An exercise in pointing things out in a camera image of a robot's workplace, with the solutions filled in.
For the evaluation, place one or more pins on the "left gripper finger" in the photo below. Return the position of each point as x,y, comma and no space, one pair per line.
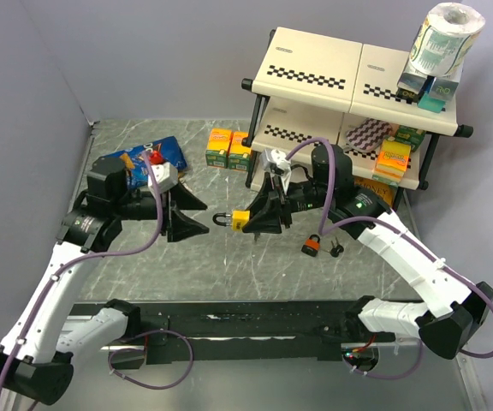
185,200
190,228

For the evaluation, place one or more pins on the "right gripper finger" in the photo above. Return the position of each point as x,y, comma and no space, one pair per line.
263,223
266,201

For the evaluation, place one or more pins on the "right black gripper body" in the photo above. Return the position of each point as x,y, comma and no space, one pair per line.
286,215

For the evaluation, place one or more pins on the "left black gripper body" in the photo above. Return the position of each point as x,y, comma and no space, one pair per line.
165,211

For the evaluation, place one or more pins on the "yellow padlock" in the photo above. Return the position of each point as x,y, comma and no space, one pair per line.
236,220

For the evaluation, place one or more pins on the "orange padlock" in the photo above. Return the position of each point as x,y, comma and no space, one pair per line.
311,246

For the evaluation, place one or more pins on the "black-headed keys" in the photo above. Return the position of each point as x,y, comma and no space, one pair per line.
336,248

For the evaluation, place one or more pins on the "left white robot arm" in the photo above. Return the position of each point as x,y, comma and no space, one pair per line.
36,361

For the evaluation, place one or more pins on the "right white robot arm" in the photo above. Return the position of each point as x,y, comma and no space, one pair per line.
451,309

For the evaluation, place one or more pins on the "left orange green box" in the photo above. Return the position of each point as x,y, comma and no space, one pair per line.
217,149

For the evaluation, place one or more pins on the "orange green box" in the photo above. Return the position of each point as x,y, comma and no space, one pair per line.
217,149
239,155

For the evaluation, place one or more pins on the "right orange green box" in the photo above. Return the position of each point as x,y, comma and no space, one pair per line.
239,155

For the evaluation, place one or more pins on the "orange Honey Dijon bag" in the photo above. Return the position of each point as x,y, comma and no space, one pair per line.
385,191

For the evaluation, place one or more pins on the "patterned oven mitt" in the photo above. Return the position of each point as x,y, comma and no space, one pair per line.
369,135

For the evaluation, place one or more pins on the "orange yellow sponge pack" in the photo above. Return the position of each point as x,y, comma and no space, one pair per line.
392,161

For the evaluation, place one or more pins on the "beige tiered shelf rack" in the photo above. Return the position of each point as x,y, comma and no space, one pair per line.
309,85

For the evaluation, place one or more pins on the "green box on shelf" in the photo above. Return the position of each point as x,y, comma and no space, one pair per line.
410,136

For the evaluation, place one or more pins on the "toilet paper roll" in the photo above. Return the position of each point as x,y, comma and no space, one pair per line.
445,37

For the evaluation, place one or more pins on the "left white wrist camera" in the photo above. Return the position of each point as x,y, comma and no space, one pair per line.
166,174

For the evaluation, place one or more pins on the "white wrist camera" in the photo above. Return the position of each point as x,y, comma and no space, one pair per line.
166,174
276,163

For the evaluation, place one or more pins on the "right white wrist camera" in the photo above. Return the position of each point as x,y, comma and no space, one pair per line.
276,163

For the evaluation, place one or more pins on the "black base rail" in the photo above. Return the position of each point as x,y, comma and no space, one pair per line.
249,330

